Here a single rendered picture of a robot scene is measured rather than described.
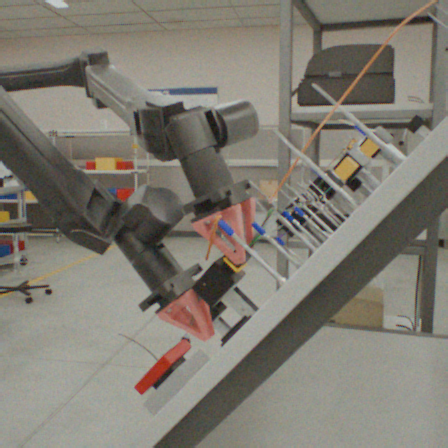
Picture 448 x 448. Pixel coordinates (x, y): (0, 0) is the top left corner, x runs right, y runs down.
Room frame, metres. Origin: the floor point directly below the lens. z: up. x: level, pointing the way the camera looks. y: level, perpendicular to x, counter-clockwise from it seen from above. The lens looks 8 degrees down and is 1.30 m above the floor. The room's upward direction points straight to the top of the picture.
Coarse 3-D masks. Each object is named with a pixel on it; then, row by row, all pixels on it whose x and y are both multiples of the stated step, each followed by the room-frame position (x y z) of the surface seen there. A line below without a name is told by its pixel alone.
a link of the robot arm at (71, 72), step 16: (32, 64) 1.11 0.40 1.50; (48, 64) 1.10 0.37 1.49; (64, 64) 1.10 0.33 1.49; (80, 64) 1.05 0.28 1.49; (0, 80) 1.09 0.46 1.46; (16, 80) 1.09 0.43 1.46; (32, 80) 1.10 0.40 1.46; (48, 80) 1.10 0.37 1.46; (64, 80) 1.11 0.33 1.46; (80, 80) 1.11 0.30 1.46
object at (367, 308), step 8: (368, 288) 1.77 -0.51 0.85; (376, 288) 1.78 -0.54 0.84; (360, 296) 1.66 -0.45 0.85; (368, 296) 1.66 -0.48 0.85; (376, 296) 1.67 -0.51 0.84; (352, 304) 1.64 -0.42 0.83; (360, 304) 1.63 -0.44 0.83; (368, 304) 1.62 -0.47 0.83; (376, 304) 1.62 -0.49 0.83; (344, 312) 1.65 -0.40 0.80; (352, 312) 1.64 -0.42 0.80; (360, 312) 1.63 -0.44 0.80; (368, 312) 1.62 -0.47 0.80; (376, 312) 1.62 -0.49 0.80; (336, 320) 1.65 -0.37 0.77; (344, 320) 1.65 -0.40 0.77; (352, 320) 1.64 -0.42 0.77; (360, 320) 1.63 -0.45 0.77; (368, 320) 1.62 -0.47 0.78; (376, 320) 1.62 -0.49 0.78; (384, 320) 1.73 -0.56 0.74
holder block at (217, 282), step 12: (216, 264) 0.68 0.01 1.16; (204, 276) 0.69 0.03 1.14; (216, 276) 0.68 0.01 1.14; (228, 276) 0.68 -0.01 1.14; (240, 276) 0.69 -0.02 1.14; (192, 288) 0.70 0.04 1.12; (204, 288) 0.69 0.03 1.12; (216, 288) 0.68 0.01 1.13; (228, 288) 0.68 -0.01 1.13; (204, 300) 0.69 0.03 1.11; (216, 300) 0.69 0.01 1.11
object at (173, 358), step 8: (184, 344) 0.49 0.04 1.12; (168, 352) 0.47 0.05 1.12; (176, 352) 0.47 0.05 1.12; (184, 352) 0.48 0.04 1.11; (160, 360) 0.46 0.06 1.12; (168, 360) 0.46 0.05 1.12; (176, 360) 0.47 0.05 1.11; (184, 360) 0.49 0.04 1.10; (152, 368) 0.46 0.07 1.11; (160, 368) 0.46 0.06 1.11; (168, 368) 0.46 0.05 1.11; (176, 368) 0.47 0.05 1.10; (144, 376) 0.46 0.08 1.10; (152, 376) 0.46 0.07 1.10; (160, 376) 0.46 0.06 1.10; (168, 376) 0.47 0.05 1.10; (136, 384) 0.47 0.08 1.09; (144, 384) 0.46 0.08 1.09; (152, 384) 0.46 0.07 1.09; (160, 384) 0.47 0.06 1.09; (144, 392) 0.46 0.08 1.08
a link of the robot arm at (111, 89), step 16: (96, 48) 1.06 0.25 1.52; (96, 64) 1.02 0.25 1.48; (112, 64) 1.03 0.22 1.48; (96, 80) 0.97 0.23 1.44; (112, 80) 0.93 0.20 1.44; (128, 80) 0.92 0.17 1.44; (96, 96) 1.00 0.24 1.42; (112, 96) 0.88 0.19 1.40; (128, 96) 0.82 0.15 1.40; (144, 96) 0.78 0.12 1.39; (128, 112) 0.79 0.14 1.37; (144, 112) 0.72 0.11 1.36; (144, 128) 0.74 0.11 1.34; (160, 128) 0.73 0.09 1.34; (144, 144) 0.75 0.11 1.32; (160, 144) 0.74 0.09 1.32
